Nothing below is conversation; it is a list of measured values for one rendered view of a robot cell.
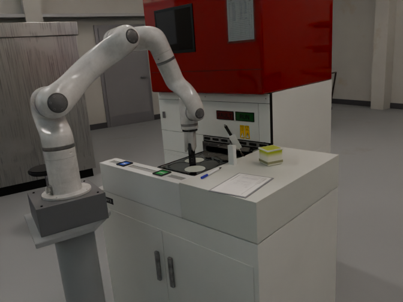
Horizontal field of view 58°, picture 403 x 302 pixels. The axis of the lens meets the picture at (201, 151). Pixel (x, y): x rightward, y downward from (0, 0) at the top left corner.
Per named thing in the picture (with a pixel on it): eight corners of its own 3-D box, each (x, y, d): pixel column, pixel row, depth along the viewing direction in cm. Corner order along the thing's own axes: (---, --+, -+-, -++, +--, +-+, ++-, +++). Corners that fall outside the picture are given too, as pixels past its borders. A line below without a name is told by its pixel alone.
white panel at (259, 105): (167, 151, 241) (161, 90, 231) (273, 171, 186) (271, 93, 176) (163, 153, 239) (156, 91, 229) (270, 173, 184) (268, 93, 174)
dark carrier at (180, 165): (207, 151, 206) (207, 150, 206) (258, 160, 183) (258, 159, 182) (161, 168, 182) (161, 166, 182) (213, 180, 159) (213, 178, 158)
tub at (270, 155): (273, 159, 157) (273, 144, 155) (283, 163, 150) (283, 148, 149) (258, 162, 155) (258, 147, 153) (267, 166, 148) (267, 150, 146)
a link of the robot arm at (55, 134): (46, 153, 135) (33, 87, 130) (35, 147, 150) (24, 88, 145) (78, 146, 142) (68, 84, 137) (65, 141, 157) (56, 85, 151)
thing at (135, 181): (119, 184, 185) (115, 157, 181) (198, 209, 148) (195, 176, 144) (102, 190, 178) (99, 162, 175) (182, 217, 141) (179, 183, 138)
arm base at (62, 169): (50, 205, 134) (41, 156, 130) (35, 194, 149) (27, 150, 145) (98, 190, 146) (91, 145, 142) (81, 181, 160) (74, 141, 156)
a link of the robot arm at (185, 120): (201, 123, 175) (192, 120, 183) (200, 95, 172) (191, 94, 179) (186, 126, 171) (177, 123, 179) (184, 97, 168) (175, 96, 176)
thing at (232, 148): (235, 160, 160) (234, 130, 156) (243, 162, 157) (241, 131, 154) (226, 164, 155) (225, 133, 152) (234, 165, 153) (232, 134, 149)
